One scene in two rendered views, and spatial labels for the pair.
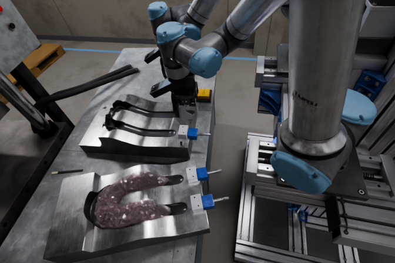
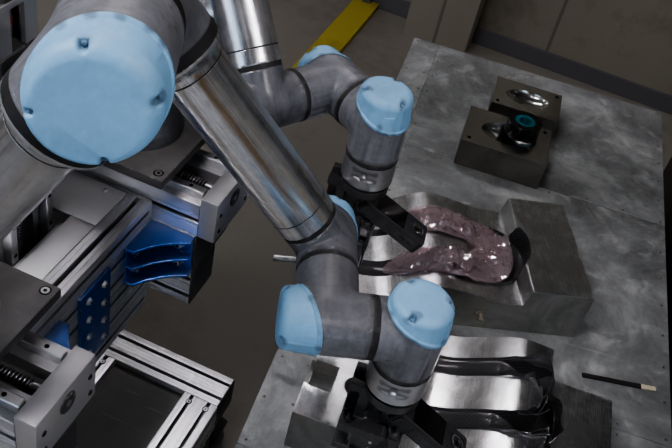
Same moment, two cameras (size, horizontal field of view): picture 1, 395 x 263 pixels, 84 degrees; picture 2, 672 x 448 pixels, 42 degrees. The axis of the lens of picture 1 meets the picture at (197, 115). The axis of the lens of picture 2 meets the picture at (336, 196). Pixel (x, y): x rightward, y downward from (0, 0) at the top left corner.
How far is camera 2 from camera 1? 158 cm
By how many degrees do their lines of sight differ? 92
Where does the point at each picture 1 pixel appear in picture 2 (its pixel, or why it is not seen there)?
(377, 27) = (16, 10)
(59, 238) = (550, 217)
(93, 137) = (582, 410)
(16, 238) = (646, 292)
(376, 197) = not seen: hidden behind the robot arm
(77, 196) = (548, 260)
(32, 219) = (638, 313)
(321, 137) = not seen: outside the picture
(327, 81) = not seen: outside the picture
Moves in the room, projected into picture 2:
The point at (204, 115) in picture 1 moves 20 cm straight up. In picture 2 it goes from (264, 432) to (282, 353)
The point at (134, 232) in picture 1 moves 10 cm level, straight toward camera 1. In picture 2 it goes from (435, 200) to (398, 174)
